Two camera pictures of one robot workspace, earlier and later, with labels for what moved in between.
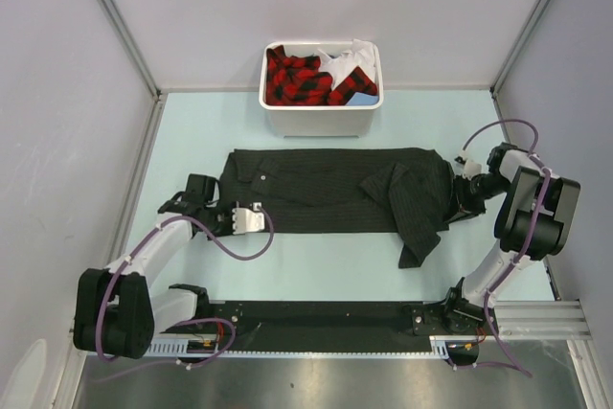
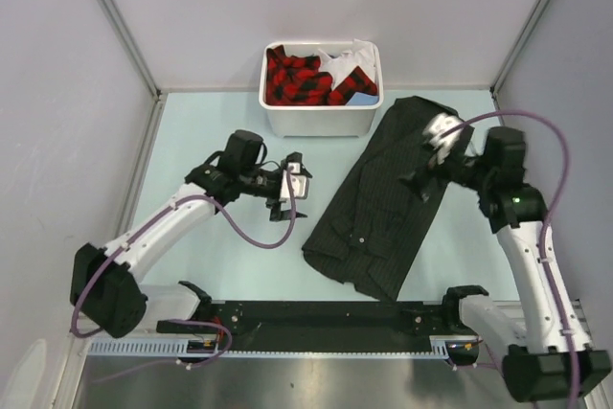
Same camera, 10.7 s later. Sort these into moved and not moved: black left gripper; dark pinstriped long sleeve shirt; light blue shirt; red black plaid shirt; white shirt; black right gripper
Moved: black right gripper; black left gripper; dark pinstriped long sleeve shirt
Not moved: red black plaid shirt; white shirt; light blue shirt
